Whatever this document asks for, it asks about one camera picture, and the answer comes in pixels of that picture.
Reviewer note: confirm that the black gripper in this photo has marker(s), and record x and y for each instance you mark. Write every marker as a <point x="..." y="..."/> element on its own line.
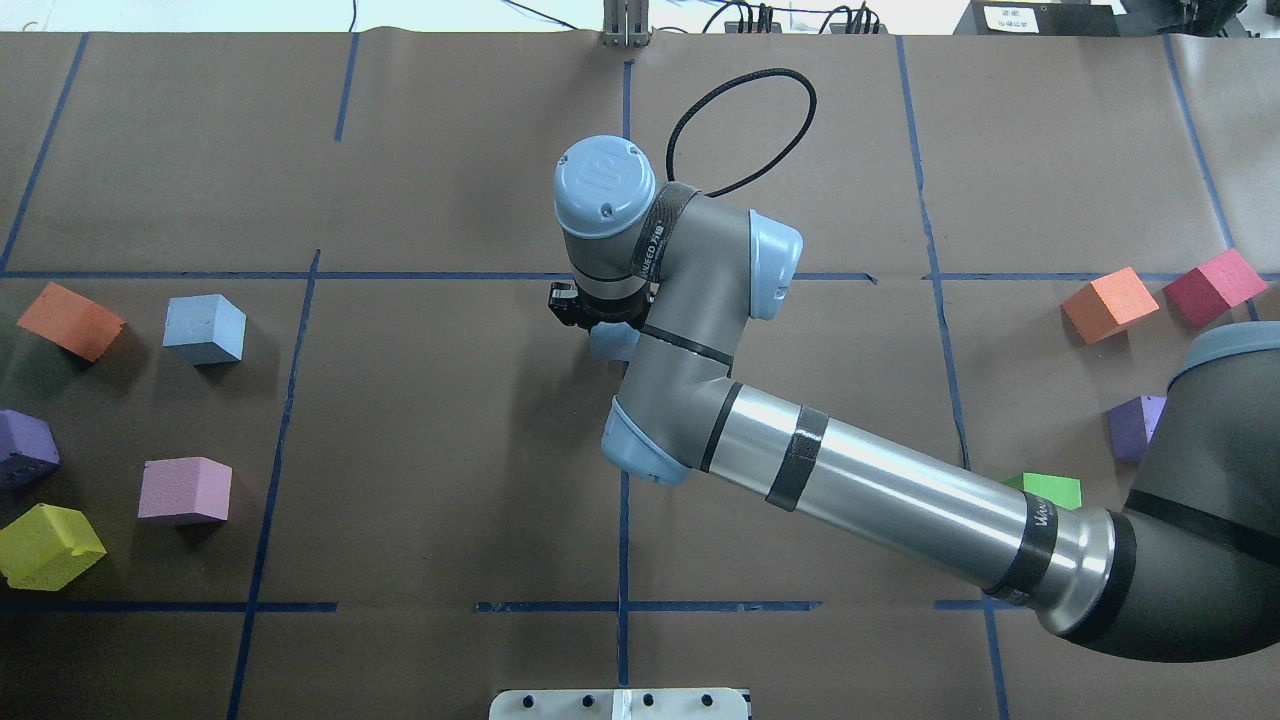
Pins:
<point x="563" y="305"/>

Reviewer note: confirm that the light blue foam block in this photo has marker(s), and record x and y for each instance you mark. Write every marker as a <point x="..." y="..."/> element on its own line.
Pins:
<point x="615" y="342"/>
<point x="205" y="329"/>

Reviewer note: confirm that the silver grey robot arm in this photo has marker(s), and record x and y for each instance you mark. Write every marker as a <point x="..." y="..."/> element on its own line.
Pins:
<point x="1186" y="571"/>

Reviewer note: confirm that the pink foam block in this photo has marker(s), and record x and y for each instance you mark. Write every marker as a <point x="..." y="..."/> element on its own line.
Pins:
<point x="185" y="490"/>

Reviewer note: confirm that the black box with label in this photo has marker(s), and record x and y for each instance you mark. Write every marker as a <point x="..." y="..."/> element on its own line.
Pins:
<point x="1037" y="18"/>

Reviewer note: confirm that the orange foam block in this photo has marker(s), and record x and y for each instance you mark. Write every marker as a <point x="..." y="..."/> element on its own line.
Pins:
<point x="72" y="322"/>
<point x="1109" y="305"/>

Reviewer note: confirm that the green foam block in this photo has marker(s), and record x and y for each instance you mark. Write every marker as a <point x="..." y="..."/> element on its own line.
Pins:
<point x="1065" y="492"/>

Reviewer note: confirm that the right orange foam block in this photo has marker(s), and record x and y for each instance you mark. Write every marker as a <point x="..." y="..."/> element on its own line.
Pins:
<point x="1109" y="305"/>

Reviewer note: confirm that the purple foam block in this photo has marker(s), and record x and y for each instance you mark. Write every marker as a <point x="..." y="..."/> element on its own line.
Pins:
<point x="1131" y="426"/>
<point x="28" y="451"/>

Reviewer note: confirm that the right purple foam block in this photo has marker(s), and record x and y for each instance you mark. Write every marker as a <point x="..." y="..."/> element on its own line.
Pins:
<point x="1131" y="426"/>

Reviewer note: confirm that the yellow foam block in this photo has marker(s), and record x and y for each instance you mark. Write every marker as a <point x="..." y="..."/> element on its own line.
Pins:
<point x="48" y="547"/>

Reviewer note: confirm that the right crimson foam block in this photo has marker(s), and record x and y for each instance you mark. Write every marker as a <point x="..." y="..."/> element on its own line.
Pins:
<point x="1214" y="287"/>

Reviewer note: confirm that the aluminium frame post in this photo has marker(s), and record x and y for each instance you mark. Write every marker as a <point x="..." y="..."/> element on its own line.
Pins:
<point x="626" y="23"/>

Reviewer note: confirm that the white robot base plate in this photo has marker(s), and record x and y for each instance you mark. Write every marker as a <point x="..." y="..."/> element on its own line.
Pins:
<point x="623" y="703"/>

